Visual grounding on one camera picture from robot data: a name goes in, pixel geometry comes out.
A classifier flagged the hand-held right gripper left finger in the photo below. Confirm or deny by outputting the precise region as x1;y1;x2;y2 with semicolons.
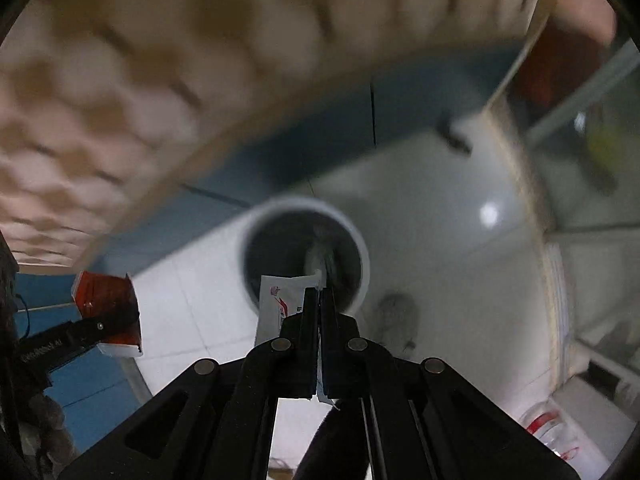
57;287;321;480

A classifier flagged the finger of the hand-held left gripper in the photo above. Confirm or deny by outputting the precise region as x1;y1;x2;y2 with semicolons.
65;306;142;353

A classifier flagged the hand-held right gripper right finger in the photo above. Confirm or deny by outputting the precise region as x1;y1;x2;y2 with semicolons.
320;287;578;480

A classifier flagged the red snack packet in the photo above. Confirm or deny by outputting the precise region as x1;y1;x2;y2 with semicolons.
71;271;144;358

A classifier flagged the white packet with red print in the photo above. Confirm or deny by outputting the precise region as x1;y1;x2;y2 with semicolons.
254;270;341;411

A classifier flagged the white cup with dark inside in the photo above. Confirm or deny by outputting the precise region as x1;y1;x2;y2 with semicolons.
241;197;372;318

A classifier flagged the dark cloth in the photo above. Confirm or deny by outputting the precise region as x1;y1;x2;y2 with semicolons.
297;399;371;480

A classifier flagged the clear plastic bottle red label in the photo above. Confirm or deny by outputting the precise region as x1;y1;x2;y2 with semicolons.
520;399;606;471

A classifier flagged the dark red object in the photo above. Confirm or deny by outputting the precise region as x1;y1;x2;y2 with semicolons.
515;25;606;111

